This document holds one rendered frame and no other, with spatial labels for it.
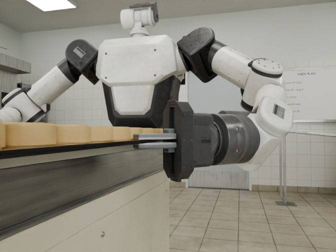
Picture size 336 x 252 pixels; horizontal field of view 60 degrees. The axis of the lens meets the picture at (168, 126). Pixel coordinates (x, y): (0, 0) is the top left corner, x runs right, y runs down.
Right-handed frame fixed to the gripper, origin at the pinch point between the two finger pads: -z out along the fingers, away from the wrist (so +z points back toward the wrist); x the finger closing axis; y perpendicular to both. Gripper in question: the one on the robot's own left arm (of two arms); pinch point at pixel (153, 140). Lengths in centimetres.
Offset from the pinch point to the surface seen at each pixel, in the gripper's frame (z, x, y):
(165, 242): 12.2, -23.3, -17.7
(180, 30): 262, 180, -390
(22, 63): 15, 102, -435
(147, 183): 3.8, -8.2, -9.7
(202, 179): 288, -81, -363
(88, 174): -10.7, -3.8, 3.2
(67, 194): -13.8, -5.4, 6.2
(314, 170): 412, -61, -237
